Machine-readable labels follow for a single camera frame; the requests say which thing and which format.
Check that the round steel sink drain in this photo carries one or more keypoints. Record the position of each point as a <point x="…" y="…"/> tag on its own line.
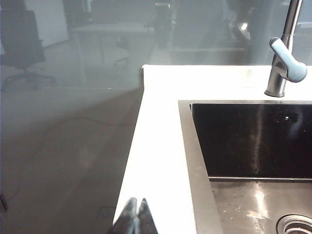
<point x="297" y="225"/>

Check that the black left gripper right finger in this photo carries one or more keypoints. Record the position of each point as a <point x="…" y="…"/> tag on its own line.
<point x="147" y="219"/>

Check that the dark steel sink basin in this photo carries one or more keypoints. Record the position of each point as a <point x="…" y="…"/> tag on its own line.
<point x="243" y="146"/>

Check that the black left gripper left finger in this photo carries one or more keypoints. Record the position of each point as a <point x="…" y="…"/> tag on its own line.
<point x="125" y="220"/>

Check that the steel gooseneck faucet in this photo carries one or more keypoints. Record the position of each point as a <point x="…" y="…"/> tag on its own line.
<point x="276" y="80"/>

